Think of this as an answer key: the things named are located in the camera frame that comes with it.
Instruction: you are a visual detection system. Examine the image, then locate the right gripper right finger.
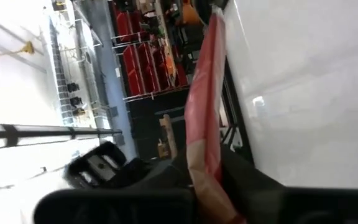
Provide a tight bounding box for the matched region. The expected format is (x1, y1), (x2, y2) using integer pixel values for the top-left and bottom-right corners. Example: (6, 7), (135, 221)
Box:
(221, 145), (358, 224)

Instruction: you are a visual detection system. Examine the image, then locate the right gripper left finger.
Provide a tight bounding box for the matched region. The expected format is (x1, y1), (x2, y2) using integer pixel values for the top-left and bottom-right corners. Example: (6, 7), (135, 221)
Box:
(34, 151), (198, 224)

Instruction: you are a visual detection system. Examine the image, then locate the red popcorn bag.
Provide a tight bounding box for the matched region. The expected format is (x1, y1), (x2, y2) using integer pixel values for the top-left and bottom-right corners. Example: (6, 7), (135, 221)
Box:
(184, 4), (248, 224)

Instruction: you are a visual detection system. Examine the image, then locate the black cabinet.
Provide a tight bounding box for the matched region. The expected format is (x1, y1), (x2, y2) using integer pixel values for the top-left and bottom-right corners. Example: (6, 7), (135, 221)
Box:
(126, 88), (192, 161)

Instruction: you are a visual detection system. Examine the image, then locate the light wooden piece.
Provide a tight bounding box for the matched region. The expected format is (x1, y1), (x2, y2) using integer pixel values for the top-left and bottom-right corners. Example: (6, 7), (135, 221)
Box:
(157, 113), (179, 159)

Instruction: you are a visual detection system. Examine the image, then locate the grey building pillar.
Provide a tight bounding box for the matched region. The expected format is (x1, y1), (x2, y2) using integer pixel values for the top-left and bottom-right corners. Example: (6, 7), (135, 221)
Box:
(82, 0), (138, 161)

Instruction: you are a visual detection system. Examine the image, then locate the black metal bar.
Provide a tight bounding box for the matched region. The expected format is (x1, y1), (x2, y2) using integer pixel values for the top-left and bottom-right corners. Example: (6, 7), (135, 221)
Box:
(0, 123), (124, 149)

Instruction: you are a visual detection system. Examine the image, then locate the shelf rack with red bins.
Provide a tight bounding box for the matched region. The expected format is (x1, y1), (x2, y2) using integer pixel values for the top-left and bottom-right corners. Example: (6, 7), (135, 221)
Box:
(109, 0), (192, 102)

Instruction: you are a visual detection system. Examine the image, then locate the orange object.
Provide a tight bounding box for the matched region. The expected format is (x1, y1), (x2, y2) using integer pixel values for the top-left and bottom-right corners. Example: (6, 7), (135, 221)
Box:
(181, 0), (203, 26)

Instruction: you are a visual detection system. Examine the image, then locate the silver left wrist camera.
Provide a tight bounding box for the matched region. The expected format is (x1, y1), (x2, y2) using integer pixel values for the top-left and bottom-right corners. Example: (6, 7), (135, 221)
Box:
(78, 154), (120, 187)

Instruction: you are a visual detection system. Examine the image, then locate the black metal table frame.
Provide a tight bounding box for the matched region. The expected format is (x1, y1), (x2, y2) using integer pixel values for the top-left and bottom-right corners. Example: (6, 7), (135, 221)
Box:
(221, 57), (256, 164)

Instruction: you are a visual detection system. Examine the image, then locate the yellow hanging cord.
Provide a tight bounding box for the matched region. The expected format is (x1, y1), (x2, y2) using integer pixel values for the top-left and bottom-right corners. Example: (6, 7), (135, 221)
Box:
(0, 40), (36, 62)

